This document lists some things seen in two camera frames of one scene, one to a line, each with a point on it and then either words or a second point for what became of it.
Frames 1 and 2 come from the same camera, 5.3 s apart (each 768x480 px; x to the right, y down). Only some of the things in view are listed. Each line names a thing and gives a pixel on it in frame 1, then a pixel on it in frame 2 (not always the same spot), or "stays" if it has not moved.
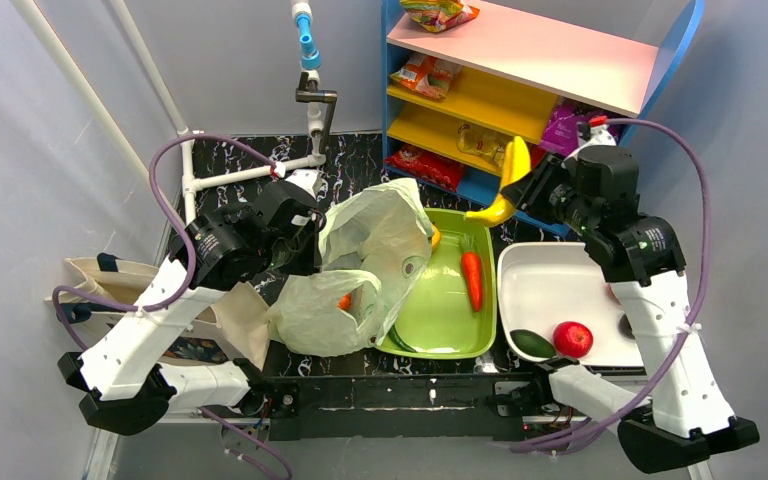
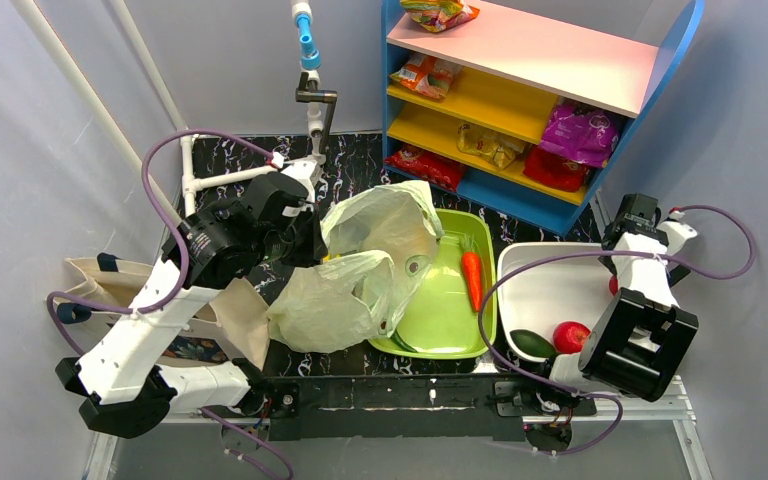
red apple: (573, 339) stays
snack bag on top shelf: (437, 15) stays
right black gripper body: (526, 188) to (632, 221)
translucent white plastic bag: (375, 245) stays
